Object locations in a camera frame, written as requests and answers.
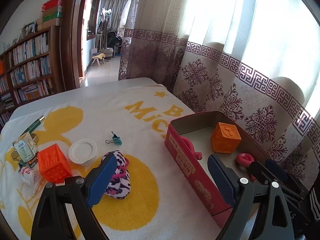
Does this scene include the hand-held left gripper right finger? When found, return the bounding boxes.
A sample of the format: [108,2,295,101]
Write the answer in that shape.
[207,154,295,240]

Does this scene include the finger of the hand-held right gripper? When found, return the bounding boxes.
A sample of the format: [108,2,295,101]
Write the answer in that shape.
[264,159,304,198]
[249,161,274,187]

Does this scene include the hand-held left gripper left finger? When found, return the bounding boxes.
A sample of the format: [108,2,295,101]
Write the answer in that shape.
[30,152,118,240]

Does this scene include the pink rubber toy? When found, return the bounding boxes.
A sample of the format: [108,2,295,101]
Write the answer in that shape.
[180,136,203,160]
[236,153,258,180]

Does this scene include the teal binder clip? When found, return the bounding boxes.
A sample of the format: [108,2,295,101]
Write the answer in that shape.
[105,131,123,145]

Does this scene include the orange patterned cube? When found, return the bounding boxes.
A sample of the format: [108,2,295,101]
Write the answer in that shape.
[37,143,73,183]

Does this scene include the white gauze packet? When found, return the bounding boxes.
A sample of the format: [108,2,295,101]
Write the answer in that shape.
[19,166,42,186]

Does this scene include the yellow medicine box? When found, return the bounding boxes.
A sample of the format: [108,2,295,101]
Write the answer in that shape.
[13,132,38,162]

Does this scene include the green pen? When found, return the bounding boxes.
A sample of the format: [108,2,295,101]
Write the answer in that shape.
[19,115,45,136]

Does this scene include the orange letter cube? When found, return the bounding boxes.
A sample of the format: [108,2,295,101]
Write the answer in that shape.
[211,122,242,154]

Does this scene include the white and yellow printed towel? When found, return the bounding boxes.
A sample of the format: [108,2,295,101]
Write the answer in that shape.
[0,84,233,240]

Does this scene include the cream patterned curtain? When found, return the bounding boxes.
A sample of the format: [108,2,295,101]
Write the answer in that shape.
[172,0,320,193]

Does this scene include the small wooden stool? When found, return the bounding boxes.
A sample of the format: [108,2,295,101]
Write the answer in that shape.
[91,52,107,67]

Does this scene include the wooden bookshelf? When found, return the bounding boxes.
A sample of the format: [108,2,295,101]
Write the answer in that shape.
[0,26,62,128]

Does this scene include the rows of books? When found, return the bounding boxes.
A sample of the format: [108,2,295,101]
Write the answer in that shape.
[0,31,54,125]

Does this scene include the brown sheer curtain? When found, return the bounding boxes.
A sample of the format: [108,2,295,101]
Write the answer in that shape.
[119,0,185,93]

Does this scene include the dark clothes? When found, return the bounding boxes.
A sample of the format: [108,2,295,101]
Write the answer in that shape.
[110,30,123,53]

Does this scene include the coat rack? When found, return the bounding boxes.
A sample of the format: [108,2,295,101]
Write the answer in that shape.
[96,7,112,55]

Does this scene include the cardboard box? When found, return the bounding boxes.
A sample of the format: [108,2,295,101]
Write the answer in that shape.
[37,17,63,29]

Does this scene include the wooden framed window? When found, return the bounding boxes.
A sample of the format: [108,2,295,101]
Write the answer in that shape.
[86,0,102,40]

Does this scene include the green gift box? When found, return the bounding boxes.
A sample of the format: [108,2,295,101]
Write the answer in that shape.
[42,12,63,22]

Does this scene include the grey curtain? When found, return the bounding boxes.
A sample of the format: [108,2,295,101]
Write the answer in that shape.
[100,0,133,30]

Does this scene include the tan box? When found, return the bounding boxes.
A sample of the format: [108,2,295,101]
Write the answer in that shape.
[42,6,63,18]

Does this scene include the red gift box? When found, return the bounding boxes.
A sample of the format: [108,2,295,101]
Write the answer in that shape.
[41,0,64,12]

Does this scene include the black white striped strap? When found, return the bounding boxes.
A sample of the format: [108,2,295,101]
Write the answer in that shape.
[309,187,320,220]

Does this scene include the wooden door frame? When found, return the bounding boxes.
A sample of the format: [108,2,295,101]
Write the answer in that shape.
[60,0,95,90]

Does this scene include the picture frame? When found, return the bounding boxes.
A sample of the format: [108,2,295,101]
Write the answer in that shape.
[21,21,38,37]

